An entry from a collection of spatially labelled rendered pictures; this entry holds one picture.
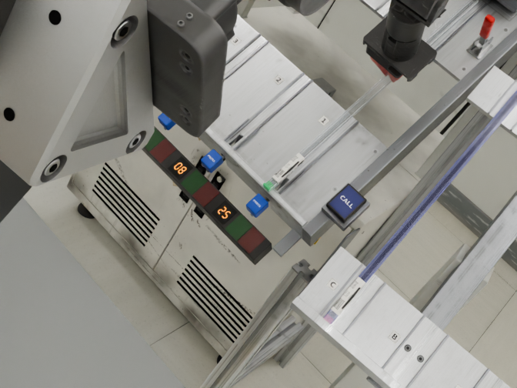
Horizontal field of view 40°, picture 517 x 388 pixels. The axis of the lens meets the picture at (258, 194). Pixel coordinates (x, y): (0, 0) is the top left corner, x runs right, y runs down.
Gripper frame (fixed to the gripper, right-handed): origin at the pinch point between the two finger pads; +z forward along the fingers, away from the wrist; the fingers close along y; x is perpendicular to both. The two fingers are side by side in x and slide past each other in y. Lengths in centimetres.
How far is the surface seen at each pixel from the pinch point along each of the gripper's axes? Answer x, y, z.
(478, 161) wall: -80, -4, 171
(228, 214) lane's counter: 36.1, 2.3, 3.3
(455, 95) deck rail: -5.1, -9.7, 1.4
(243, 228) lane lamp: 36.0, -1.2, 3.2
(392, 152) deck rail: 9.9, -9.4, 1.3
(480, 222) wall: -66, -21, 184
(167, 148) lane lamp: 35.5, 18.3, 3.3
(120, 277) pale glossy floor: 57, 31, 74
